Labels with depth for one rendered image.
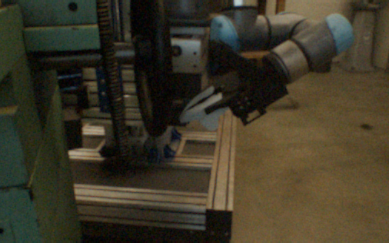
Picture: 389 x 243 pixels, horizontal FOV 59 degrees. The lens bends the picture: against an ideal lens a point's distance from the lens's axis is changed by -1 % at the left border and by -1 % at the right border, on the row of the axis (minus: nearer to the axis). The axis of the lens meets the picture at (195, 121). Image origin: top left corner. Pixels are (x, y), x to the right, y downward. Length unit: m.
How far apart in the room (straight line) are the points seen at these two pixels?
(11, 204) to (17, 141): 0.08
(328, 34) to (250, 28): 0.15
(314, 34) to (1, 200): 0.56
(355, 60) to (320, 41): 3.53
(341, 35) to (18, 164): 0.57
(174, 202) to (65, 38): 0.83
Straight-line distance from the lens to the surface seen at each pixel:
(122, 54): 0.59
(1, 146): 0.42
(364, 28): 4.20
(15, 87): 0.42
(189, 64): 0.98
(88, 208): 1.30
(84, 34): 0.50
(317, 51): 0.69
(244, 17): 0.72
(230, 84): 0.65
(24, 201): 0.45
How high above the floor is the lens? 0.93
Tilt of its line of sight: 22 degrees down
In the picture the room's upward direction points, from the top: straight up
